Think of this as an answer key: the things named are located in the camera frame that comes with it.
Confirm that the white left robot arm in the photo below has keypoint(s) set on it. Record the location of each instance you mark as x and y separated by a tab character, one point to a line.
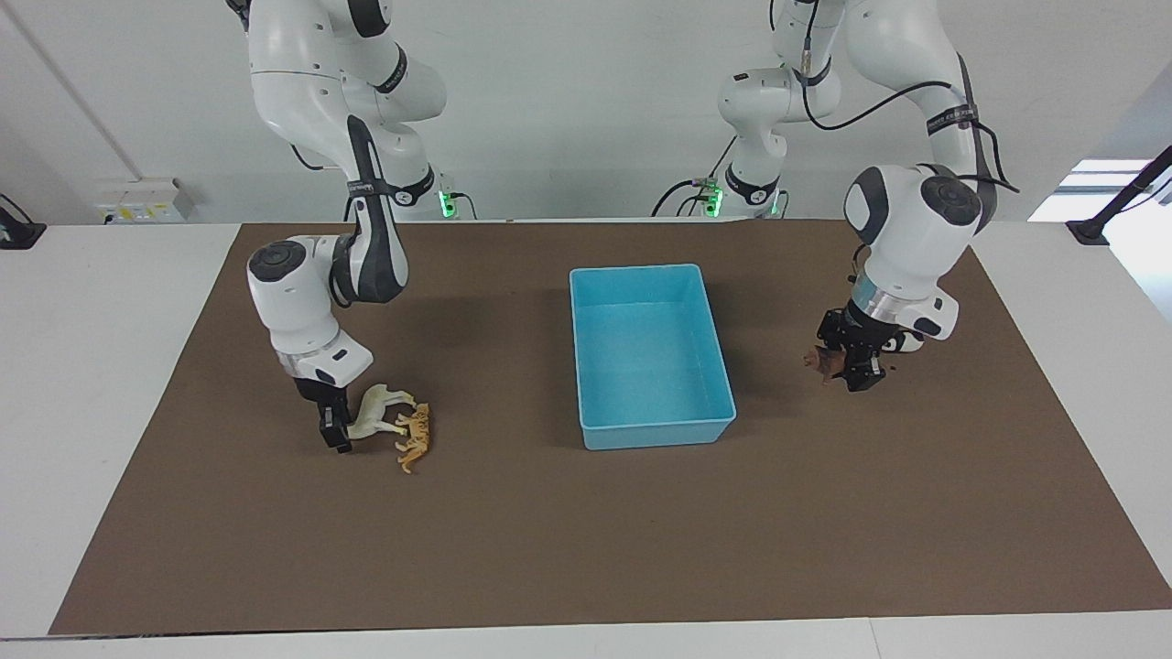
916	229

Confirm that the white wall socket box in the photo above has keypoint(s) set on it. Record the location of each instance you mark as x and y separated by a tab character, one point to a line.
142	201

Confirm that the brown lion toy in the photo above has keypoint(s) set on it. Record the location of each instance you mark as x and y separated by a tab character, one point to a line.
815	361

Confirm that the orange tiger toy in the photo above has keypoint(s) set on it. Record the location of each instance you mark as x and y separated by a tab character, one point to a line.
419	437

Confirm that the cream llama toy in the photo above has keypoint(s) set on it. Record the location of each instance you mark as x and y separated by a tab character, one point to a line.
375	412

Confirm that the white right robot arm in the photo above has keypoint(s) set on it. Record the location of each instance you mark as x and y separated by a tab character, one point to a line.
293	302

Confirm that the black clamp stand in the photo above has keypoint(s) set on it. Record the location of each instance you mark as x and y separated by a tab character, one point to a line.
1122	197

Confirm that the brown table mat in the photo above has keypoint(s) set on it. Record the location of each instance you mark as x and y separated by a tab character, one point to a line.
458	549

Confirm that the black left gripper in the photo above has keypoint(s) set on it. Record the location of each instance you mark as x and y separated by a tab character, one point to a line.
865	334

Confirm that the black white panda toy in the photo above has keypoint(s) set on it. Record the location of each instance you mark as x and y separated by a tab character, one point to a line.
906	345

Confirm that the black table clamp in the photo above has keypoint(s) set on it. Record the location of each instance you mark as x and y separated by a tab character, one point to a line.
18	233

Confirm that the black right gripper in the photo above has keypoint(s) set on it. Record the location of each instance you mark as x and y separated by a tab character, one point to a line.
320	394

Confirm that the blue plastic storage box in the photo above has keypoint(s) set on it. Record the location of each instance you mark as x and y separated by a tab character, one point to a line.
641	311

